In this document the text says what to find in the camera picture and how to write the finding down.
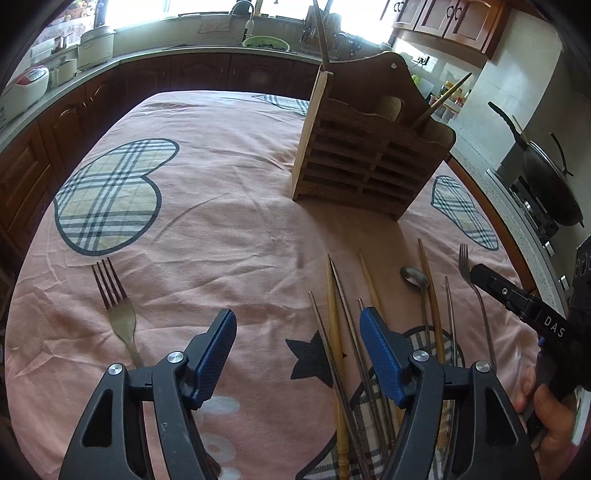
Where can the small metal fork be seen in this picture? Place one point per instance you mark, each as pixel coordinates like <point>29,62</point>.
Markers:
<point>466,272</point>

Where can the fruit wall poster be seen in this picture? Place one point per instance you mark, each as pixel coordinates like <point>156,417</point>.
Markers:
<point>76,9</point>

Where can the green apple shaped item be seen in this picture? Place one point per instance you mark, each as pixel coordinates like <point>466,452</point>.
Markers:
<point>417,78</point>

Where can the light wooden chopstick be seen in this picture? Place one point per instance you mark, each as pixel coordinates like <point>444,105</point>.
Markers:
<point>336,346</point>

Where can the white pink rice cooker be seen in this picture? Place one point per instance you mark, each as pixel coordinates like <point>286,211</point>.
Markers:
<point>25,85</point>

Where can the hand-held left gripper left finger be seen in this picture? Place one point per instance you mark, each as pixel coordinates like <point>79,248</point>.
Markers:
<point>214,355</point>

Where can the metal spoon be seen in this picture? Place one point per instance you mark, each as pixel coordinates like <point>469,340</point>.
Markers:
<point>413,276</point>

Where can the large metal fork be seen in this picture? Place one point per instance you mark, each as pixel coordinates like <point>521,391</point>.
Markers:
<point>121,318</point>

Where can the kitchen window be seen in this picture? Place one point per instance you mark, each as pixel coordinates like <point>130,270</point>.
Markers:
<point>194,9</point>

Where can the black wok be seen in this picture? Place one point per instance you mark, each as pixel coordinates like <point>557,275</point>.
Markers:
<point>549,184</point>

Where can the dark chopstick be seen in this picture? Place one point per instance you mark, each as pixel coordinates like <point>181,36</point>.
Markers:
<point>320,32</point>
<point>327,27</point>

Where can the grey kitchen countertop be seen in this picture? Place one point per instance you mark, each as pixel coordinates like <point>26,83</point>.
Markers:
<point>138,53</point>

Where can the gas stove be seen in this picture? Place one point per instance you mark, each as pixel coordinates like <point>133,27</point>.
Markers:
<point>535,212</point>

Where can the green basin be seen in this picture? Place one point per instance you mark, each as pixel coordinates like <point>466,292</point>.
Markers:
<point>267,44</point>

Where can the seasoning bottles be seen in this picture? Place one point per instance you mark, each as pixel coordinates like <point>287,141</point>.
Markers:
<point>455,94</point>

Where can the round wooden spoon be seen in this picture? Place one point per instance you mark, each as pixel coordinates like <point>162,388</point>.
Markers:
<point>388,108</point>

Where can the small white pot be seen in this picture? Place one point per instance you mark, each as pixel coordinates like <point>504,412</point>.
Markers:
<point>62,70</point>

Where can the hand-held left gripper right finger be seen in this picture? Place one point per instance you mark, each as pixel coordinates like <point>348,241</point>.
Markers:
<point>381,350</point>

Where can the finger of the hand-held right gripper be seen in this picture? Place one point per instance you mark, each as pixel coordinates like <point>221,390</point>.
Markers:
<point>501,288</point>

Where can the pink plaid heart tablecloth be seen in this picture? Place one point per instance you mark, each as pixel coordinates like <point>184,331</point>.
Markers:
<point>221,240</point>

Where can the person's right hand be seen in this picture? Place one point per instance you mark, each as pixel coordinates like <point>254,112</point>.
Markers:
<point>549,410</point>

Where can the wooden slatted utensil holder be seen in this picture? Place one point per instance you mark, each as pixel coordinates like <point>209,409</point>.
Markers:
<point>355,157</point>

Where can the kitchen faucet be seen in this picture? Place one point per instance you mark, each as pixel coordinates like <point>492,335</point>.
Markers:
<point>244,16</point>

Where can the wall power outlet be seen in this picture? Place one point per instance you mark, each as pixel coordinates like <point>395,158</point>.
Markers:
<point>422,60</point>

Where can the large white cooker pot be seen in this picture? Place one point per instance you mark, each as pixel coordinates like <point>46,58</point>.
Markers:
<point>95,46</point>

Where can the wooden wall cabinets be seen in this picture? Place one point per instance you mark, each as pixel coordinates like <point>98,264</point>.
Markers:
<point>445,21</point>

